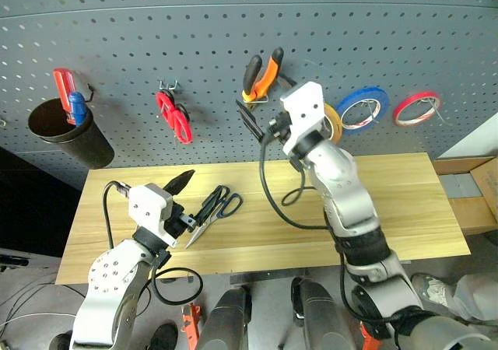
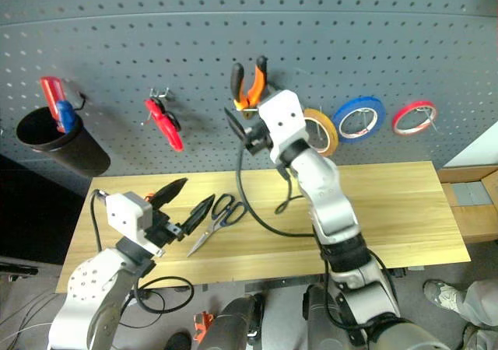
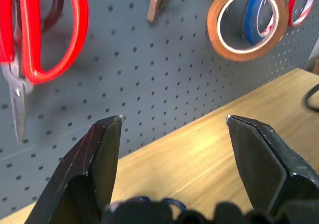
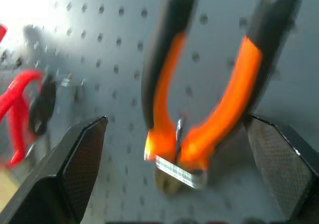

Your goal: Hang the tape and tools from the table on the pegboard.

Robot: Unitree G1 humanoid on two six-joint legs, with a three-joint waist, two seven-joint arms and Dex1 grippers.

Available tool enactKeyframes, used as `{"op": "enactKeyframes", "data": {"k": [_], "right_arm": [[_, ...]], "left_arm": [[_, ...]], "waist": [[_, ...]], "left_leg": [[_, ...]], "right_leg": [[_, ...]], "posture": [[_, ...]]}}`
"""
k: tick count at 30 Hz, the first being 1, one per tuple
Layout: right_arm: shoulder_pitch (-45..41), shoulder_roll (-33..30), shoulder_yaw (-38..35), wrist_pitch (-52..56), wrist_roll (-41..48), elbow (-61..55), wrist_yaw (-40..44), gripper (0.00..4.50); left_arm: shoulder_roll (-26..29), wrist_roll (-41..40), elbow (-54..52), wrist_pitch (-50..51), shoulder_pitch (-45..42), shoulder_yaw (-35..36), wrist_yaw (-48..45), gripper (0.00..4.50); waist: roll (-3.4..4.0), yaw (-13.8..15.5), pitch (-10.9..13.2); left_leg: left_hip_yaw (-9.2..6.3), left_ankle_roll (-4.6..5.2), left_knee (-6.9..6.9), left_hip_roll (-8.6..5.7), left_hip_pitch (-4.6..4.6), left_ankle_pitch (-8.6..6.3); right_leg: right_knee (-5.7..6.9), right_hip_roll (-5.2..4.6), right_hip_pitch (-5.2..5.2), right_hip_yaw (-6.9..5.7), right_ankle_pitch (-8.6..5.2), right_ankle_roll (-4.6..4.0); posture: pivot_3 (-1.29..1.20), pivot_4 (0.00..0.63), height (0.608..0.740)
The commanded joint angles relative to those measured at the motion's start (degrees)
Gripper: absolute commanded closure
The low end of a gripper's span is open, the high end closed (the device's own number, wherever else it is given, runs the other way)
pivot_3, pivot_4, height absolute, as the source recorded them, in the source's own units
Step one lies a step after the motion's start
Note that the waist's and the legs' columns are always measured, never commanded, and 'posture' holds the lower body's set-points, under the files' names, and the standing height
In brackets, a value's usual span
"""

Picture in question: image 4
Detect orange and black pliers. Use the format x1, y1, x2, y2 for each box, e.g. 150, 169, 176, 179
141, 0, 303, 196

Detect grey perforated pegboard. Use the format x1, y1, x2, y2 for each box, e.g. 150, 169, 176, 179
0, 0, 319, 224

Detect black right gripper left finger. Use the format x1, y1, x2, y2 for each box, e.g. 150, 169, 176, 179
0, 115, 109, 224

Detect red handled pliers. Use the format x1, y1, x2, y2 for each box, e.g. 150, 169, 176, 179
0, 69, 43, 169

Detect red tool handle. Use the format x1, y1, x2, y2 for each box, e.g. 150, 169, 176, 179
0, 23, 8, 43

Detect black tape roll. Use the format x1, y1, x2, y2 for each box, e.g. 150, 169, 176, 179
27, 73, 57, 136

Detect metal pegboard hook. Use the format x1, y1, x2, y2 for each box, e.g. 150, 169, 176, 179
59, 78, 85, 88

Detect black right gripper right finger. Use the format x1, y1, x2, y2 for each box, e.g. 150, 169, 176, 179
243, 113, 319, 224

